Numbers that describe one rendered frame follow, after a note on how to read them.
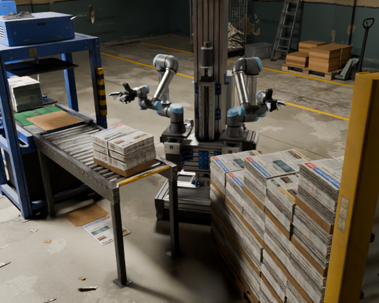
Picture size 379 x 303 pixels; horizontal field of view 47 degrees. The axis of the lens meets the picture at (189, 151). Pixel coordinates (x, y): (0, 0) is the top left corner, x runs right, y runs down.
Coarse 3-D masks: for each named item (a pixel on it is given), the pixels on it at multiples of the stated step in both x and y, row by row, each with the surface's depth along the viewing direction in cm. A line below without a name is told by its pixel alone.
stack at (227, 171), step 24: (216, 168) 315; (240, 168) 303; (216, 192) 321; (240, 192) 278; (264, 216) 249; (240, 240) 290; (264, 240) 253; (288, 240) 226; (240, 264) 295; (264, 264) 259; (240, 288) 302; (264, 288) 263
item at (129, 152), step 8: (128, 136) 308; (136, 136) 307; (144, 136) 306; (152, 136) 308; (112, 144) 297; (120, 144) 295; (128, 144) 295; (136, 144) 298; (144, 144) 304; (152, 144) 309; (112, 152) 300; (120, 152) 294; (128, 152) 295; (136, 152) 300; (144, 152) 306; (152, 152) 312; (112, 160) 305; (120, 160) 297; (128, 160) 296; (136, 160) 301; (144, 160) 307; (120, 168) 301; (128, 168) 297
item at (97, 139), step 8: (112, 128) 323; (120, 128) 323; (128, 128) 323; (96, 136) 309; (104, 136) 309; (112, 136) 309; (96, 144) 312; (96, 152) 316; (104, 152) 308; (104, 160) 312
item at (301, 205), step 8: (296, 200) 210; (304, 208) 204; (312, 216) 198; (320, 224) 193; (328, 232) 188; (296, 240) 216; (304, 256) 210; (312, 264) 204; (288, 272) 230; (320, 272) 198; (296, 288) 222; (304, 296) 215
